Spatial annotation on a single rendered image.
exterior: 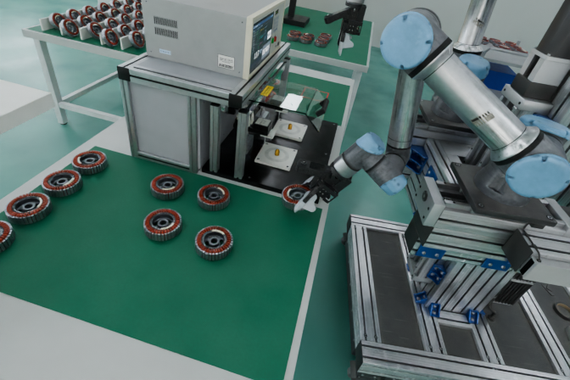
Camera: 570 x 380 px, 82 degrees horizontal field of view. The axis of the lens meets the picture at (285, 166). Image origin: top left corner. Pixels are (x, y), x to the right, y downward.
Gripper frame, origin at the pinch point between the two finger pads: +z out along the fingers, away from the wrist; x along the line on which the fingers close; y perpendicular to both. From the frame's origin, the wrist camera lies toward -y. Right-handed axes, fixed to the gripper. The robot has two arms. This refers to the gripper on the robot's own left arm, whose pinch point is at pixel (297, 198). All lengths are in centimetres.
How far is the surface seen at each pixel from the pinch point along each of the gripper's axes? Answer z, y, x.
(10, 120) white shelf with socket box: -6, -67, -43
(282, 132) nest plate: 10.4, -12.8, 45.3
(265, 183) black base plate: 10.1, -9.8, 7.6
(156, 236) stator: 20.8, -30.2, -29.4
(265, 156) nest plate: 11.2, -14.2, 23.3
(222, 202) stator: 14.3, -19.5, -9.0
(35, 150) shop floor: 168, -131, 68
